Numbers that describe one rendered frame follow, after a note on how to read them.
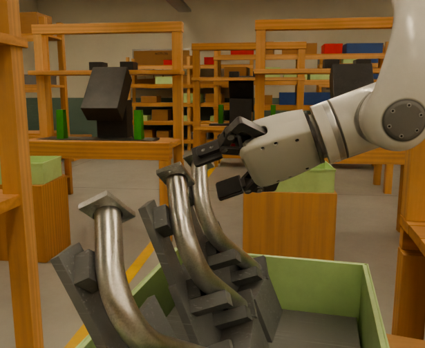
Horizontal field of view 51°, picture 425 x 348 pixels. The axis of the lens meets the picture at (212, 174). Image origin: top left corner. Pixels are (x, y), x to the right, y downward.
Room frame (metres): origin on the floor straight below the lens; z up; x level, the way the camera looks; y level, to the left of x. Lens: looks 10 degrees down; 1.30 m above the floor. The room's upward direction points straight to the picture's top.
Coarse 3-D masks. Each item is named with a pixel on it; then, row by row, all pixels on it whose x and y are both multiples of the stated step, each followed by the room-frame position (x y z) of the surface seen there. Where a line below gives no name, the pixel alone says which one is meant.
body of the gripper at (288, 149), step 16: (288, 112) 0.59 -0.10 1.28; (304, 112) 0.61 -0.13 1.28; (272, 128) 0.58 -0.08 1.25; (288, 128) 0.57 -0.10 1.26; (304, 128) 0.57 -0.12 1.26; (256, 144) 0.57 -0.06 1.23; (272, 144) 0.57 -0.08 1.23; (288, 144) 0.57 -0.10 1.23; (304, 144) 0.58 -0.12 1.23; (256, 160) 0.59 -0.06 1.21; (272, 160) 0.59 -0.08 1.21; (288, 160) 0.59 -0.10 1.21; (304, 160) 0.60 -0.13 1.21; (320, 160) 0.60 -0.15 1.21; (256, 176) 0.61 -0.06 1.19; (272, 176) 0.62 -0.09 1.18; (288, 176) 0.62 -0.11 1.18
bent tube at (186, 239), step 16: (160, 176) 0.64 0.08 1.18; (176, 176) 0.63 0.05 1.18; (176, 192) 0.61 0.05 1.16; (176, 208) 0.59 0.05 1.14; (176, 224) 0.58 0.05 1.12; (192, 224) 0.59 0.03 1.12; (176, 240) 0.57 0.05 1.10; (192, 240) 0.57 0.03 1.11; (192, 256) 0.56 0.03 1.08; (192, 272) 0.57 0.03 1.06; (208, 272) 0.57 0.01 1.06; (208, 288) 0.58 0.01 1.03; (224, 288) 0.61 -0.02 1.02; (240, 304) 0.68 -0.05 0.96
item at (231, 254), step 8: (208, 248) 0.79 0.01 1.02; (208, 256) 0.77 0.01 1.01; (216, 256) 0.77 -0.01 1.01; (224, 256) 0.76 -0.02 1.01; (232, 256) 0.75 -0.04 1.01; (216, 264) 0.76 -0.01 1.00; (224, 264) 0.76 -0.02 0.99; (232, 264) 0.76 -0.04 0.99; (232, 272) 0.84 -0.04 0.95; (240, 272) 0.83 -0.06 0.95; (248, 272) 0.82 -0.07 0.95; (256, 272) 0.82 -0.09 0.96; (232, 280) 0.83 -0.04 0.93; (240, 280) 0.83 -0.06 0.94; (248, 280) 0.83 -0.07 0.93; (256, 280) 0.83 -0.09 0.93
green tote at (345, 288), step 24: (288, 264) 0.88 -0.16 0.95; (312, 264) 0.87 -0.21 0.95; (336, 264) 0.86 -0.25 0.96; (360, 264) 0.85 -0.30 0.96; (144, 288) 0.76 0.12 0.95; (288, 288) 0.88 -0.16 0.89; (312, 288) 0.87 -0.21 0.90; (336, 288) 0.86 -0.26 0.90; (360, 288) 0.85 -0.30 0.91; (168, 312) 0.87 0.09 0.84; (312, 312) 0.87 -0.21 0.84; (336, 312) 0.86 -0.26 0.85; (360, 312) 0.83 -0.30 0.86; (360, 336) 0.81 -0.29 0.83; (384, 336) 0.58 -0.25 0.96
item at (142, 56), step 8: (184, 48) 11.29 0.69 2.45; (384, 48) 10.68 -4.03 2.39; (136, 56) 11.44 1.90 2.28; (144, 56) 11.41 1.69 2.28; (152, 56) 11.39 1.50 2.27; (160, 56) 11.36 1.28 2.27; (168, 56) 11.34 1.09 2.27; (144, 64) 11.41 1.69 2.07; (152, 64) 11.39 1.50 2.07; (160, 64) 11.36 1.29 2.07; (136, 80) 11.44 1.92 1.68; (144, 80) 11.41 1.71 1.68; (152, 80) 11.39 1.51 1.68; (136, 88) 11.45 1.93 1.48; (144, 88) 11.42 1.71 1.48; (152, 88) 11.39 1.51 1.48; (160, 88) 11.37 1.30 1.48; (168, 88) 11.34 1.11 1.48; (184, 88) 11.29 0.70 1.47; (328, 88) 10.84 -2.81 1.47
